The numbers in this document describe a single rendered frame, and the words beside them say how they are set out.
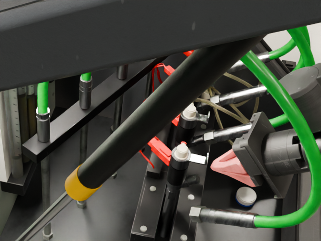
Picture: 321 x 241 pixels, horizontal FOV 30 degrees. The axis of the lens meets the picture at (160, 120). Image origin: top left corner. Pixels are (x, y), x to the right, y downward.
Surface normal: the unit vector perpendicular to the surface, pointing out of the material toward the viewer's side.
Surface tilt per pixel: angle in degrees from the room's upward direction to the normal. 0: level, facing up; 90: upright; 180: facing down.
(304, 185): 0
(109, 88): 0
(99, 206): 0
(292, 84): 44
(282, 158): 70
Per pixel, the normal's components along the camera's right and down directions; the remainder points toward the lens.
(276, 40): 0.12, -0.67
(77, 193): -0.32, 0.66
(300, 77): -0.52, -0.77
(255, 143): 0.74, -0.18
